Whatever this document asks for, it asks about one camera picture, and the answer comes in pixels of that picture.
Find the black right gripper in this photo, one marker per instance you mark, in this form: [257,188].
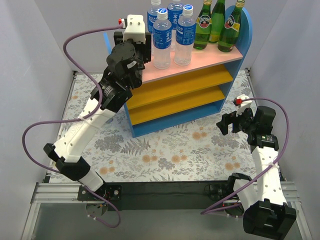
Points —
[233,122]

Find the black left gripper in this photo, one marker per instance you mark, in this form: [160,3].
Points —
[148,46]

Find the water bottle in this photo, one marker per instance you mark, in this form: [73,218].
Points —
[162,40]
[185,36]
[175,10]
[152,14]

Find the green Perrier bottle yellow label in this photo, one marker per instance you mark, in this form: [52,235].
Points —
[203,26]

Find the green Perrier bottle red label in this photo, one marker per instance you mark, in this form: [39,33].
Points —
[231,30]

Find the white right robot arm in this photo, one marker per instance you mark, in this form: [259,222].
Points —
[266,211]

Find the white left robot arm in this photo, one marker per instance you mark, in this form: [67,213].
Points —
[124,73]

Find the blue wooden shelf unit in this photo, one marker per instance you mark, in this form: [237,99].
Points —
[180,94]

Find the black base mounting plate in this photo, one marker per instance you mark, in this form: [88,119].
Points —
[165,195]

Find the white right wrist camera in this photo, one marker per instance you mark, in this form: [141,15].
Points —
[242,102]

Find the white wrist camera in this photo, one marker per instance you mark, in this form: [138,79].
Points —
[242,102]
[134,28]

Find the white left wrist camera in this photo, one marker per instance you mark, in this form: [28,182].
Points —
[134,28]

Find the aluminium frame rail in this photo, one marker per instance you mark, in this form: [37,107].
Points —
[48,193]

